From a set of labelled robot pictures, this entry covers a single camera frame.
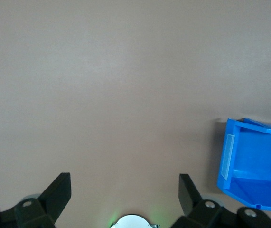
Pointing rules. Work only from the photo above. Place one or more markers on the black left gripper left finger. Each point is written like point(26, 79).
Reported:
point(54, 199)

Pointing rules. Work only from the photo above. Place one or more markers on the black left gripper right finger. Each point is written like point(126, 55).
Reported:
point(187, 199)

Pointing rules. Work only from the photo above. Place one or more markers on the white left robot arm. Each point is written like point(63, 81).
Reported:
point(133, 222)

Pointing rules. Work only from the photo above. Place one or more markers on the blue plastic storage bin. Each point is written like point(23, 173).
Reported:
point(256, 166)

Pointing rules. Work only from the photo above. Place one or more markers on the brown table mat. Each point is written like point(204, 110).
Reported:
point(102, 71)

